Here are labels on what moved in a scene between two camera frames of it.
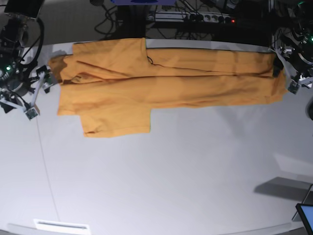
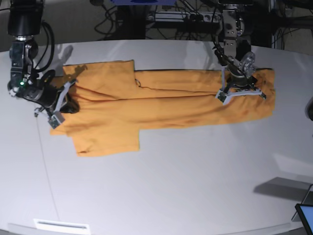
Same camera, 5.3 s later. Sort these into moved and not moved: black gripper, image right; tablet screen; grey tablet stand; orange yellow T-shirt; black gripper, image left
Moved: orange yellow T-shirt; black gripper, image left; black gripper, image right
Not moved: tablet screen; grey tablet stand
